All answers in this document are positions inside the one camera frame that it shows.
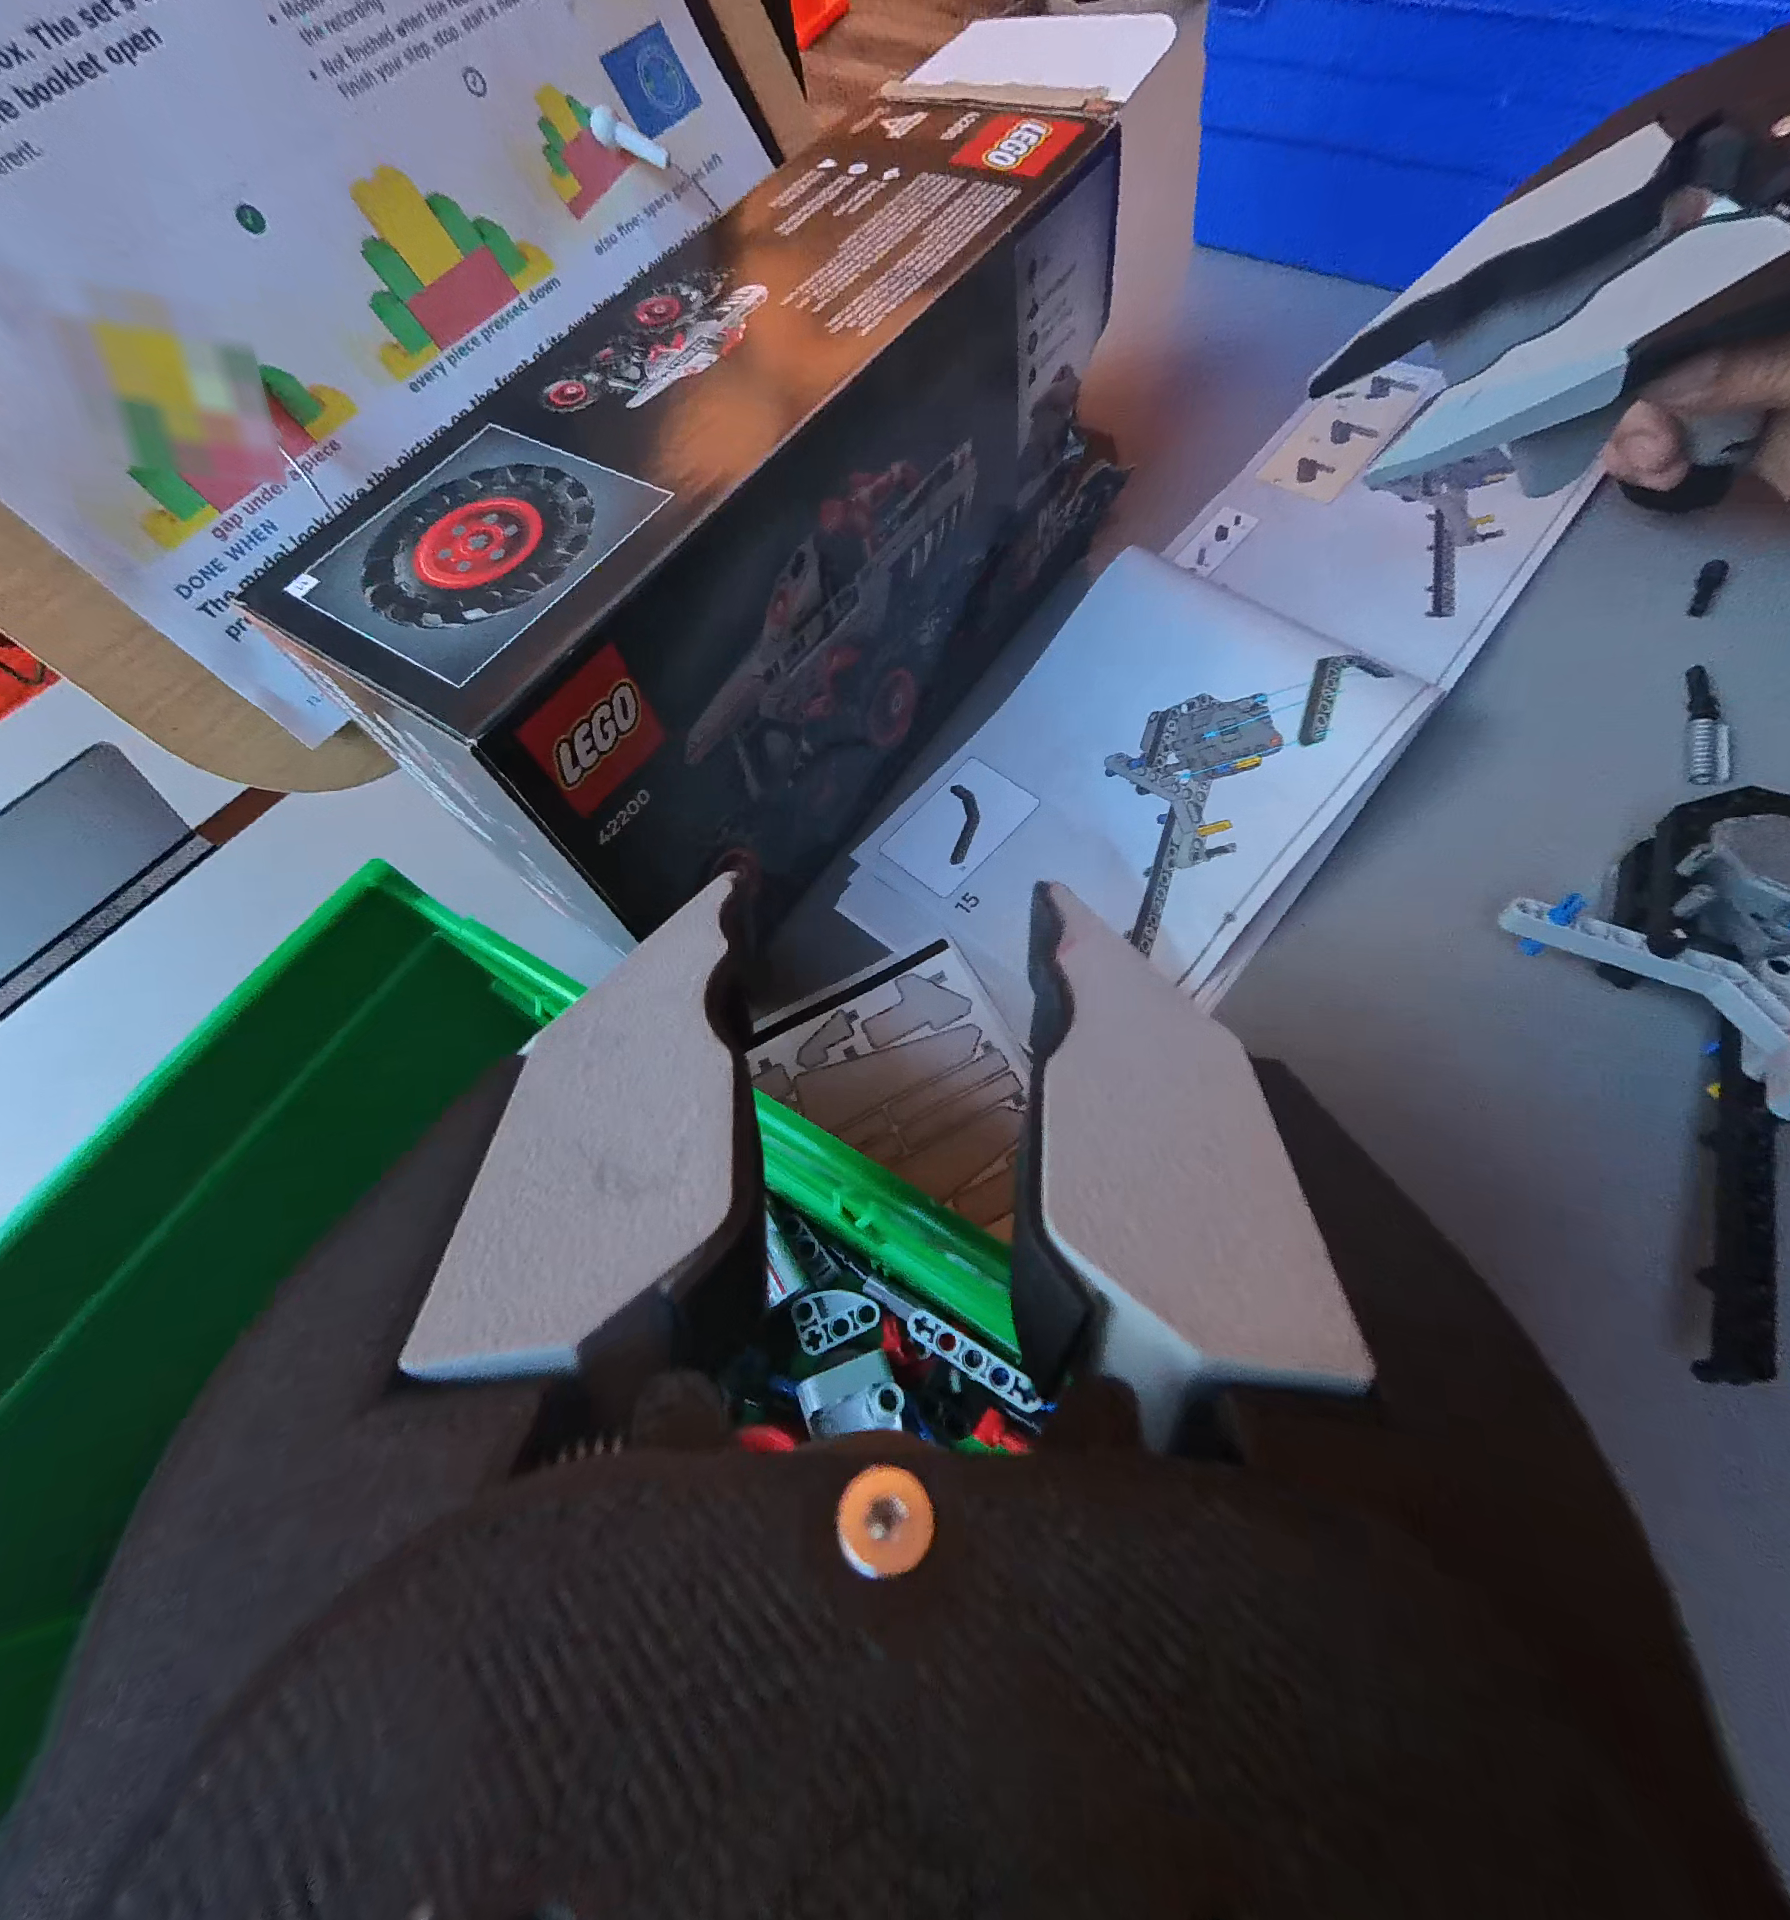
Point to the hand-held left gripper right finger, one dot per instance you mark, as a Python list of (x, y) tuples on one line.
[(1180, 1201)]

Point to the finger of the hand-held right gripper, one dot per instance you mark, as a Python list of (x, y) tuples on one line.
[(1555, 241), (1524, 405)]

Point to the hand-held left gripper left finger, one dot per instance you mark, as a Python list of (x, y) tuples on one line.
[(595, 1171)]

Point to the pile of lego pieces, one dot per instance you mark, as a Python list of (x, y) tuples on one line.
[(834, 1328)]

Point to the green plastic storage bin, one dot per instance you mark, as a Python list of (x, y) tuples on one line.
[(161, 1275)]

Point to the black lego pin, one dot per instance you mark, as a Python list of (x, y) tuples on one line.
[(1708, 588)]

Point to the lego spring shock absorber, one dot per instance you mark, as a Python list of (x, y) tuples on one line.
[(1706, 735)]

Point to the lego instruction booklet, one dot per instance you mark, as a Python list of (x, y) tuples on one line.
[(1285, 781)]

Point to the partly built lego model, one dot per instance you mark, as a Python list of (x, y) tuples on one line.
[(1743, 1244)]

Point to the black lego set box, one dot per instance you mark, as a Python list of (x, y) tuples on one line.
[(834, 494)]

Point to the blue plastic bin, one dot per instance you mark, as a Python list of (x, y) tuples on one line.
[(1435, 120)]

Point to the grey sticker sheet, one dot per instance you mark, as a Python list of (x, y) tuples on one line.
[(895, 1081)]

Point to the white cardboard sheet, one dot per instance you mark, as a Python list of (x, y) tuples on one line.
[(1044, 61)]

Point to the silver laptop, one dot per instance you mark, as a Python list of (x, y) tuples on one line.
[(40, 854)]

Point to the orange cone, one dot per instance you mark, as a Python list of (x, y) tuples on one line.
[(820, 12)]

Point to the white printed instruction poster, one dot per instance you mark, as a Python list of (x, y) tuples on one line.
[(114, 195)]

